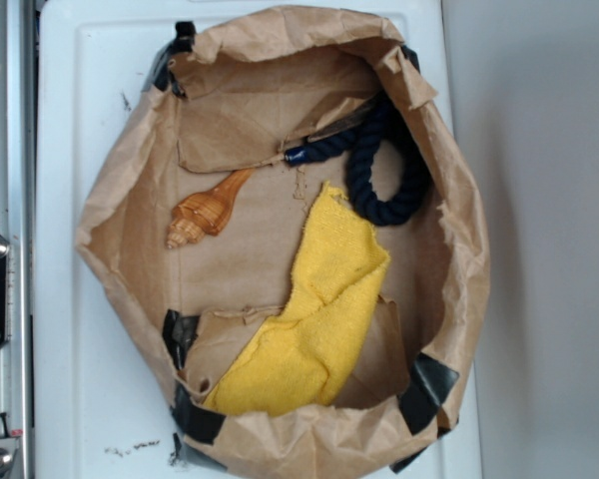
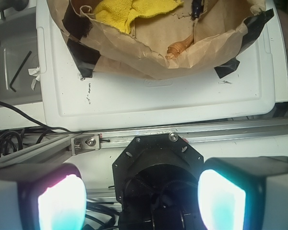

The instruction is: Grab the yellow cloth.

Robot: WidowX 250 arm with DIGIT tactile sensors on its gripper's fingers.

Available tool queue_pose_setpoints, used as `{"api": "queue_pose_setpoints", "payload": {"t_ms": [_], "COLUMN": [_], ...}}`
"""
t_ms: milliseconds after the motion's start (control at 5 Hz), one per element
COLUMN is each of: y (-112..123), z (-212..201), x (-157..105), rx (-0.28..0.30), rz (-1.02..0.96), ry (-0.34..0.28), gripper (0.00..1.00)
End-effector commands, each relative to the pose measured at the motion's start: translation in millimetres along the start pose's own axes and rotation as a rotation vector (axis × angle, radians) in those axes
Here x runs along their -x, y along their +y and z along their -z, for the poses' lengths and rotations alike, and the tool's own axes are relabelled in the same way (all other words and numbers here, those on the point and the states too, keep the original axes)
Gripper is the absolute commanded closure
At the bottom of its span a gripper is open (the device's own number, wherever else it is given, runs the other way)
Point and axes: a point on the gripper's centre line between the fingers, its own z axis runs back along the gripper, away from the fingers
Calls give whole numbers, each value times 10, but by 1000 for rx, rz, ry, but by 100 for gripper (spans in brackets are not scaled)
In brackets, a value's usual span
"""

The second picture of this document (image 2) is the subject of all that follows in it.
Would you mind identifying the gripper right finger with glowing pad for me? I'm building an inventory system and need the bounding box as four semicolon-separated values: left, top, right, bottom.
198;156;288;230

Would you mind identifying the black cable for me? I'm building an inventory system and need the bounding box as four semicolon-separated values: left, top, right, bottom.
0;97;72;134

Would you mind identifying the wooden peg toy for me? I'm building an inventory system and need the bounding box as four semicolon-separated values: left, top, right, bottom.
165;34;194;60

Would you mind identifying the yellow cloth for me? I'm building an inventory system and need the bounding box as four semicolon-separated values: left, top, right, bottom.
93;0;184;34

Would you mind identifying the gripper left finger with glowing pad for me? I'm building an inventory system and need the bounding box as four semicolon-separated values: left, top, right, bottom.
0;163;87;230

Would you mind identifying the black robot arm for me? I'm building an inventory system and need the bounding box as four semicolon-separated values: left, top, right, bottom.
0;134;288;230

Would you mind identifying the aluminium frame rail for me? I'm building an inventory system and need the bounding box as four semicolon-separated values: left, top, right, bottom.
0;117;288;167

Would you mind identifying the metal corner bracket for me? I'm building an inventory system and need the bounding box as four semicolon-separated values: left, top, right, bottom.
71;134;101;156

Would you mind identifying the brown paper bag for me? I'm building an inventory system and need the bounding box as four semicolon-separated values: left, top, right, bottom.
47;0;274;80

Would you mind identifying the black hex key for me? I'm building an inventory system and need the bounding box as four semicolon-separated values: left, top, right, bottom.
9;50;32;92

